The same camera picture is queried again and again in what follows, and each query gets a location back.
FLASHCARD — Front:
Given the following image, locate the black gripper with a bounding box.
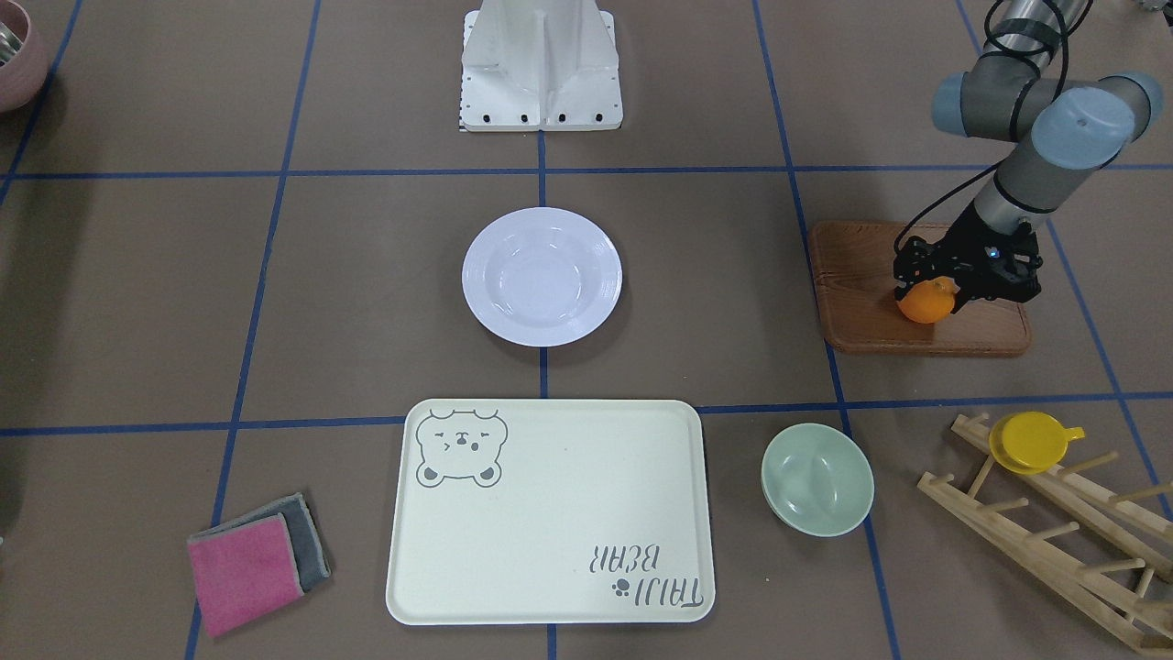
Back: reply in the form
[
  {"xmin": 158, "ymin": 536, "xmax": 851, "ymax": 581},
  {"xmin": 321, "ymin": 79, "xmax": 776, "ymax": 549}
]
[{"xmin": 893, "ymin": 206, "xmax": 1043, "ymax": 314}]

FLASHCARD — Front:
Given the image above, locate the orange fruit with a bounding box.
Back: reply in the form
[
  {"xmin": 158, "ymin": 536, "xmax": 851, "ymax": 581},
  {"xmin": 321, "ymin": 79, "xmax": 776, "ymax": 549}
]
[{"xmin": 897, "ymin": 277, "xmax": 957, "ymax": 325}]

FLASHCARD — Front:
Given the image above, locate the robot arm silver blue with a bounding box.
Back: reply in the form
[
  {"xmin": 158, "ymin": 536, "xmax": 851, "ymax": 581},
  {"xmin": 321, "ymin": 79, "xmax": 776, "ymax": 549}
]
[{"xmin": 893, "ymin": 1, "xmax": 1165, "ymax": 325}]

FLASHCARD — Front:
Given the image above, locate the brown wooden tray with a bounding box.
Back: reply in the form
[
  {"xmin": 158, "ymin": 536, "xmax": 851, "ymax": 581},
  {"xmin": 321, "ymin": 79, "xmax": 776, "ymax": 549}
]
[{"xmin": 808, "ymin": 222, "xmax": 1032, "ymax": 358}]

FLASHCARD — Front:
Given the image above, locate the cream bear tray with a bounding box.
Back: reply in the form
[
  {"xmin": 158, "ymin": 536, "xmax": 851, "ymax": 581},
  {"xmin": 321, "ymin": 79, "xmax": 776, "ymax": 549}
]
[{"xmin": 385, "ymin": 400, "xmax": 716, "ymax": 626}]

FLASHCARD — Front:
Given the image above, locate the yellow mug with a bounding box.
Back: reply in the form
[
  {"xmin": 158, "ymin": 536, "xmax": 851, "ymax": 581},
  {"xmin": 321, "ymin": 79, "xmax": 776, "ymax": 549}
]
[{"xmin": 986, "ymin": 411, "xmax": 1086, "ymax": 475}]

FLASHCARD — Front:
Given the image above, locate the green ceramic bowl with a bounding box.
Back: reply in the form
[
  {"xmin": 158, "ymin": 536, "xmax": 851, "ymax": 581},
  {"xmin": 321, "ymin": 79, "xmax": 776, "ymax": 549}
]
[{"xmin": 760, "ymin": 423, "xmax": 875, "ymax": 538}]

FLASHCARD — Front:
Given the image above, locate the wooden dish rack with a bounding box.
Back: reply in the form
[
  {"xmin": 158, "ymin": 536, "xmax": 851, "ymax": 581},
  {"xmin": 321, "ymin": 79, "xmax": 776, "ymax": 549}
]
[{"xmin": 916, "ymin": 414, "xmax": 1172, "ymax": 659}]

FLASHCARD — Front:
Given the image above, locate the white round plate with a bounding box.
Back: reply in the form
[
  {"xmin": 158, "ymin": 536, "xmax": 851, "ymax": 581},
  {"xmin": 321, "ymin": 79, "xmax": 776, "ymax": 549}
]
[{"xmin": 461, "ymin": 206, "xmax": 624, "ymax": 347}]

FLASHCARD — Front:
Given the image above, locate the grey cloth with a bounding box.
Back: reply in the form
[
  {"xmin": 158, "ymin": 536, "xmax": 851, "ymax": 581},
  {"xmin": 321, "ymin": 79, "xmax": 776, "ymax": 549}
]
[{"xmin": 187, "ymin": 492, "xmax": 331, "ymax": 593}]

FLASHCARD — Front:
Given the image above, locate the pink cloth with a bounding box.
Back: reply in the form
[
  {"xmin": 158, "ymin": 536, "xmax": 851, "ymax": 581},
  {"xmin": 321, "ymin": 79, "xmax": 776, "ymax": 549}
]
[{"xmin": 187, "ymin": 513, "xmax": 305, "ymax": 638}]

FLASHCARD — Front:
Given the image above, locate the pink bowl with ice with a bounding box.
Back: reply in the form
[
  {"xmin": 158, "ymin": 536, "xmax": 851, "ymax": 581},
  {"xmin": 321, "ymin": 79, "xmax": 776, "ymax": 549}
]
[{"xmin": 1, "ymin": 1, "xmax": 49, "ymax": 114}]

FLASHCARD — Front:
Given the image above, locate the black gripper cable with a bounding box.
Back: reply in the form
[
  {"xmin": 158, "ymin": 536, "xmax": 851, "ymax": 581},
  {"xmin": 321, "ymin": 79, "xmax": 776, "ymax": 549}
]
[{"xmin": 893, "ymin": 0, "xmax": 1091, "ymax": 275}]

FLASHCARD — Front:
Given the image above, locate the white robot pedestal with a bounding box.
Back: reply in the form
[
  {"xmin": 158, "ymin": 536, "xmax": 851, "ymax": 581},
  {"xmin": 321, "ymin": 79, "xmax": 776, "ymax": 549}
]
[{"xmin": 457, "ymin": 1, "xmax": 624, "ymax": 132}]

